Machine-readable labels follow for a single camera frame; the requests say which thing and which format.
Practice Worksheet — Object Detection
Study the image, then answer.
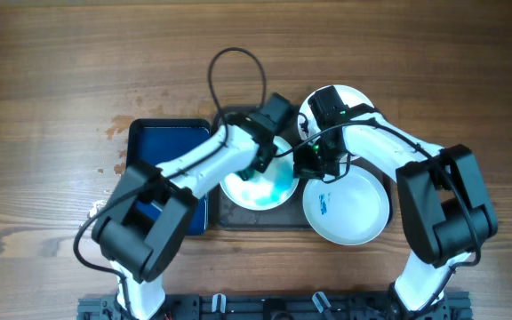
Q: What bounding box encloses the white plate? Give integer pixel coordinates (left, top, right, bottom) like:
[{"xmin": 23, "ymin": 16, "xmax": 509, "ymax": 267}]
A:
[
  {"xmin": 302, "ymin": 165, "xmax": 390, "ymax": 245},
  {"xmin": 220, "ymin": 154, "xmax": 299, "ymax": 211},
  {"xmin": 297, "ymin": 84, "xmax": 375, "ymax": 162}
]

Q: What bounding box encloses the green yellow sponge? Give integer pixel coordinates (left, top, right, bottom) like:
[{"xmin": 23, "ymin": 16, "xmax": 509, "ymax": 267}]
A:
[{"xmin": 236, "ymin": 167, "xmax": 255, "ymax": 181}]

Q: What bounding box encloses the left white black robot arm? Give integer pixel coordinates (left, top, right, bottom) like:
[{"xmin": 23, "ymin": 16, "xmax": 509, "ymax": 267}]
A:
[{"xmin": 92, "ymin": 93, "xmax": 296, "ymax": 319}]

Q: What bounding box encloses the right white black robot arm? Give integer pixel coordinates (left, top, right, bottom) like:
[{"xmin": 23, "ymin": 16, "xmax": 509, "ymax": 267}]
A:
[{"xmin": 293, "ymin": 84, "xmax": 498, "ymax": 319}]

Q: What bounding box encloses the dark brown serving tray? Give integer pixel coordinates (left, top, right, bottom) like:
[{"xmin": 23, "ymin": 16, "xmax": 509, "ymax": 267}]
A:
[{"xmin": 208, "ymin": 105, "xmax": 394, "ymax": 231}]

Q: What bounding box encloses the blue water tray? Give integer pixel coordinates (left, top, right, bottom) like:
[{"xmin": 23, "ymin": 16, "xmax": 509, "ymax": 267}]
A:
[{"xmin": 126, "ymin": 118, "xmax": 211, "ymax": 236}]

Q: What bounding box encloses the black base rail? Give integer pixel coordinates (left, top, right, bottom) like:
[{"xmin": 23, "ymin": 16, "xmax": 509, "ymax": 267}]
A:
[{"xmin": 76, "ymin": 292, "xmax": 473, "ymax": 320}]

